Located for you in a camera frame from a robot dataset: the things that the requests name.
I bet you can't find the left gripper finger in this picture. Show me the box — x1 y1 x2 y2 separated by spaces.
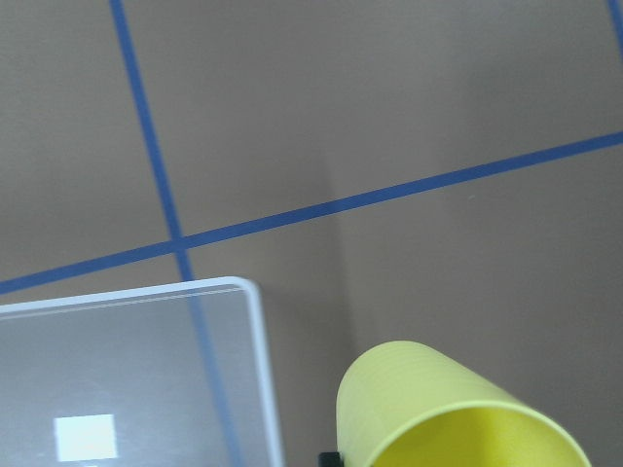
318 451 344 467

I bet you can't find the yellow plastic cup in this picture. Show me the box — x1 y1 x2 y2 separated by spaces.
336 341 590 466

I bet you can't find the clear plastic storage box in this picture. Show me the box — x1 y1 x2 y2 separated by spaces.
1 276 285 466

